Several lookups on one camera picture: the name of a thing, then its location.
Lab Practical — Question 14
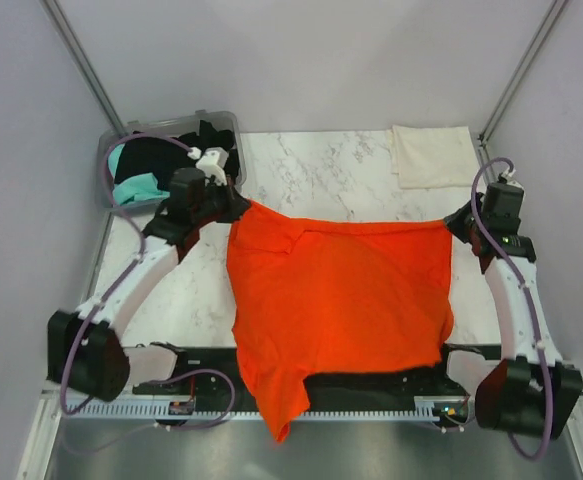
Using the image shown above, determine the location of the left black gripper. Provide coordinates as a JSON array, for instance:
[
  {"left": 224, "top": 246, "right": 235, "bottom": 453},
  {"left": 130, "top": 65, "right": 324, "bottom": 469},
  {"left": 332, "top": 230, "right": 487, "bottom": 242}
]
[{"left": 192, "top": 174, "right": 250, "bottom": 227}]

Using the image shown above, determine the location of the orange t-shirt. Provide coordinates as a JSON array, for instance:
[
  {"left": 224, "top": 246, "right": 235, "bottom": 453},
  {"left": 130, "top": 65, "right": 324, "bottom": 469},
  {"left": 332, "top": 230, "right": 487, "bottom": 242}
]
[{"left": 227, "top": 203, "right": 454, "bottom": 442}]

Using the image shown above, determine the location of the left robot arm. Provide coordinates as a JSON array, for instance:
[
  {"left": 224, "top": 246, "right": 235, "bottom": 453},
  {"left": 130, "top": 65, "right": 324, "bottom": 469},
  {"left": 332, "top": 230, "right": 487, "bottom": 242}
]
[{"left": 47, "top": 167, "right": 250, "bottom": 402}]

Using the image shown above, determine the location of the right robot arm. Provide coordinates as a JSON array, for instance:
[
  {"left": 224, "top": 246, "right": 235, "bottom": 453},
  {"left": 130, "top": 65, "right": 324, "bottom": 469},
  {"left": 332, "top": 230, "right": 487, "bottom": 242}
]
[{"left": 444, "top": 180, "right": 583, "bottom": 440}]

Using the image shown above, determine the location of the teal garment in bin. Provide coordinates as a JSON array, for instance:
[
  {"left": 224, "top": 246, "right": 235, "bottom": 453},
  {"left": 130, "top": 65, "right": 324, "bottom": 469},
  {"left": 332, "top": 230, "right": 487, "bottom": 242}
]
[{"left": 106, "top": 139, "right": 169, "bottom": 205}]

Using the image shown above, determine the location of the black garment in bin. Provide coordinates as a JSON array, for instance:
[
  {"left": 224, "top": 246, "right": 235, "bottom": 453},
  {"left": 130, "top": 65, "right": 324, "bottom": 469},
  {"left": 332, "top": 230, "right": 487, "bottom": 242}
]
[{"left": 128, "top": 120, "right": 241, "bottom": 192}]

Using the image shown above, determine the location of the clear plastic storage bin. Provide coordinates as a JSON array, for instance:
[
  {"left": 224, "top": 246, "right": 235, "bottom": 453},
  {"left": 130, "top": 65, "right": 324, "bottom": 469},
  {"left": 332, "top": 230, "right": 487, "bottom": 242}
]
[{"left": 96, "top": 110, "right": 246, "bottom": 211}]

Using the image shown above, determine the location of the cream folded cloth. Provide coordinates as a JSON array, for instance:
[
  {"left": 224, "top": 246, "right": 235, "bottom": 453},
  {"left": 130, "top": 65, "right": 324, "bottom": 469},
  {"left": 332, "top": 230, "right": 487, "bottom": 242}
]
[{"left": 387, "top": 125, "right": 478, "bottom": 190}]

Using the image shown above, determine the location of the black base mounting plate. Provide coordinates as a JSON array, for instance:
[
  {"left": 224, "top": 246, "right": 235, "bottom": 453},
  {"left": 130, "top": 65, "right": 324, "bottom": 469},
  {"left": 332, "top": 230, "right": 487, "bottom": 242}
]
[{"left": 132, "top": 344, "right": 466, "bottom": 411}]

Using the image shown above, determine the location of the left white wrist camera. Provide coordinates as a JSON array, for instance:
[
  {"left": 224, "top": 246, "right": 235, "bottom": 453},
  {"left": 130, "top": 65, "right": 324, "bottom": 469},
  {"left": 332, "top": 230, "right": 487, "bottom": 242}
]
[{"left": 187, "top": 147, "right": 229, "bottom": 186}]

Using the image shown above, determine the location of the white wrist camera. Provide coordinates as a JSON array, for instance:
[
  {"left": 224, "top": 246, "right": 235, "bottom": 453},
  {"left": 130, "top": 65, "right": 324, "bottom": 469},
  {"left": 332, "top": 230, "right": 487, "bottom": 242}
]
[
  {"left": 498, "top": 169, "right": 524, "bottom": 190},
  {"left": 187, "top": 147, "right": 229, "bottom": 186}
]

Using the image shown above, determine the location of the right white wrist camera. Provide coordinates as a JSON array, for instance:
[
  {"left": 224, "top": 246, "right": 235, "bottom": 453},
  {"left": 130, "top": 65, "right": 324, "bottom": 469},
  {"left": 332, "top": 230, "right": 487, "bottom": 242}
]
[{"left": 498, "top": 169, "right": 524, "bottom": 190}]

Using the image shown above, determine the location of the right aluminium frame post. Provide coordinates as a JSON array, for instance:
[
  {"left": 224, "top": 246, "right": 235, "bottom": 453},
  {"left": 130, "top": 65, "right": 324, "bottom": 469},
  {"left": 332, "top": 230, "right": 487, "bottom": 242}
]
[{"left": 477, "top": 0, "right": 570, "bottom": 149}]

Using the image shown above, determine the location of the aluminium frame post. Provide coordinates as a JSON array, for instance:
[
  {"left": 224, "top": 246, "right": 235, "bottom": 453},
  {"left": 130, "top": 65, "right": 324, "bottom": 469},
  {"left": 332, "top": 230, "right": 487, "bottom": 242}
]
[
  {"left": 41, "top": 0, "right": 126, "bottom": 136},
  {"left": 477, "top": 0, "right": 570, "bottom": 149}
]

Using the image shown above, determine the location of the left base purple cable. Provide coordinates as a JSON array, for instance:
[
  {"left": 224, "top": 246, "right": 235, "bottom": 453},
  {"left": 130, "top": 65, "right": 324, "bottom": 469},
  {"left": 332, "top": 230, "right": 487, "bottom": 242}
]
[{"left": 153, "top": 369, "right": 235, "bottom": 434}]

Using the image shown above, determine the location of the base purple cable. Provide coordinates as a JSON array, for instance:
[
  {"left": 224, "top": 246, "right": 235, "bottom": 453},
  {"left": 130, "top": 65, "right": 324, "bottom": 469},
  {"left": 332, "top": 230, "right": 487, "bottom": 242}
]
[
  {"left": 430, "top": 394, "right": 477, "bottom": 435},
  {"left": 153, "top": 369, "right": 235, "bottom": 434}
]

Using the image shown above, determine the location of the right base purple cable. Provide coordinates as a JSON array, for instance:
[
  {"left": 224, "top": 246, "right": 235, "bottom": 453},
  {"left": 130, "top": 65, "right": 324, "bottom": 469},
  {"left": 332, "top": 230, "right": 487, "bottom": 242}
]
[{"left": 430, "top": 394, "right": 477, "bottom": 435}]

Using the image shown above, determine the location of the left aluminium frame post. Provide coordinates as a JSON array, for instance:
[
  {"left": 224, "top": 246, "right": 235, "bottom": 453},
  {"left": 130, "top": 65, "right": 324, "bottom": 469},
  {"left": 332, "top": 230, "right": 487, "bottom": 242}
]
[{"left": 41, "top": 0, "right": 126, "bottom": 136}]

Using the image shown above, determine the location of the white slotted cable duct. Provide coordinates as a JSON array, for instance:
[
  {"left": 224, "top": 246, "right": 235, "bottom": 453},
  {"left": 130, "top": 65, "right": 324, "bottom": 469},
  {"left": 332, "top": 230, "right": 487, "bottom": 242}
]
[{"left": 74, "top": 396, "right": 474, "bottom": 423}]

